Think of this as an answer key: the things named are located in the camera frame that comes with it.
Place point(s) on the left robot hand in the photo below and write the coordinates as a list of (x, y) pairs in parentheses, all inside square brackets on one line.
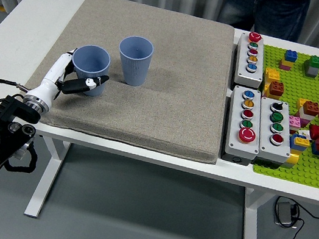
[(52, 76)]

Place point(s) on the blue ribbed cup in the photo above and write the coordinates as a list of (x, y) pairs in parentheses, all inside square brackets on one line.
[(91, 61), (133, 68)]

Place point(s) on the grey-brown mat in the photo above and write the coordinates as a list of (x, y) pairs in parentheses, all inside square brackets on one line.
[(164, 111)]

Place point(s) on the white table leg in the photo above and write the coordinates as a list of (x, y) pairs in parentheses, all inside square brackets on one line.
[(36, 203), (250, 234)]

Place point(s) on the grey five-button control box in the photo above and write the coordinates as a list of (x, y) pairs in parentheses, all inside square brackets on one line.
[(242, 72), (232, 144)]

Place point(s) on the person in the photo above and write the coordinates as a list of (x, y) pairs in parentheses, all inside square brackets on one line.
[(238, 6)]

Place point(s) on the yellow toy brick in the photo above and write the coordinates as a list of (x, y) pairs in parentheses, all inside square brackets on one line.
[(300, 104), (265, 89), (301, 141), (292, 157), (271, 75), (285, 62)]

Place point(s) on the brown toy brick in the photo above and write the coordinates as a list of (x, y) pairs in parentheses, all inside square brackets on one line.
[(276, 88), (311, 107)]

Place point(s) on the pink toy brick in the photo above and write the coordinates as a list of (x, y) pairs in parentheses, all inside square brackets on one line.
[(283, 67), (294, 121)]

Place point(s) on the grey four-button control box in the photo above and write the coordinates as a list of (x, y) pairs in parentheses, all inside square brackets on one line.
[(274, 152)]

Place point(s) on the blue toy brick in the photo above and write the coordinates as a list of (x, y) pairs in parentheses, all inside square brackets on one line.
[(291, 55), (292, 143), (315, 149)]

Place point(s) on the green studded baseplate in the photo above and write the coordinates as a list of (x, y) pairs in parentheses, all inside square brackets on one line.
[(295, 84)]

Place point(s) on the white toy brick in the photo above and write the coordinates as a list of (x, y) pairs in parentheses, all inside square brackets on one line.
[(305, 116)]

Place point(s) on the white printed toy tile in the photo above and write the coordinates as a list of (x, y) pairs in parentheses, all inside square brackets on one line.
[(303, 132)]

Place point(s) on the grey toy brick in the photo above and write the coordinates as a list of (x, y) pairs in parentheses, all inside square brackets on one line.
[(310, 71)]

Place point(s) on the red toy brick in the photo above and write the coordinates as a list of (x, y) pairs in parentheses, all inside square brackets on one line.
[(315, 131)]

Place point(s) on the grey power adapter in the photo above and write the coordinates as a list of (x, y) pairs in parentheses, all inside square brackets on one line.
[(283, 212)]

